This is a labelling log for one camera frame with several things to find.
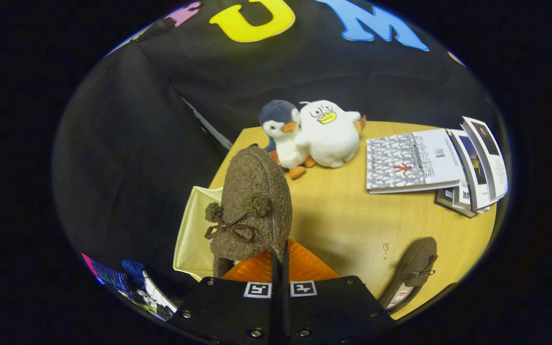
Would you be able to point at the brown fuzzy shoe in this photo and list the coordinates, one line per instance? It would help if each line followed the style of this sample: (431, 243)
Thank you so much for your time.
(417, 261)
(252, 191)

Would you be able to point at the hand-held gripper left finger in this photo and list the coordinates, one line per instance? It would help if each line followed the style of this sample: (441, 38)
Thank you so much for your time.
(273, 316)

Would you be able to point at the white duck plush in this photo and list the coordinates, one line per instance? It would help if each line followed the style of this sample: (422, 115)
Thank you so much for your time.
(328, 143)

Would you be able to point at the white book with dark photo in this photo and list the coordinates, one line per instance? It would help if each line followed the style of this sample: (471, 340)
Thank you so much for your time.
(489, 143)

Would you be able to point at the beige fabric storage box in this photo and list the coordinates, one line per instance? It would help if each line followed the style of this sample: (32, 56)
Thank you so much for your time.
(194, 235)

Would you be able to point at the colourful computer screen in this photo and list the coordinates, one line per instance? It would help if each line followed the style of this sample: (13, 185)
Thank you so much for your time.
(108, 277)

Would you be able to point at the grey patterned book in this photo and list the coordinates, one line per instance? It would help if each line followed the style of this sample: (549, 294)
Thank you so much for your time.
(391, 158)

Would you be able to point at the white book with black print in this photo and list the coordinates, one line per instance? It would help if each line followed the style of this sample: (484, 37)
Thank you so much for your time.
(463, 196)

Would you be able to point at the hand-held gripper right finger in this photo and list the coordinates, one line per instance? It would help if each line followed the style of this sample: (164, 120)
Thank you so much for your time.
(286, 316)

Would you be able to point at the grey and white penguin plush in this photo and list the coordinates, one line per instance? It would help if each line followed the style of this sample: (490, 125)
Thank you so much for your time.
(285, 148)

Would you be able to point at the blue object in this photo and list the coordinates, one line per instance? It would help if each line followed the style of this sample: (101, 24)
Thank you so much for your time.
(133, 269)

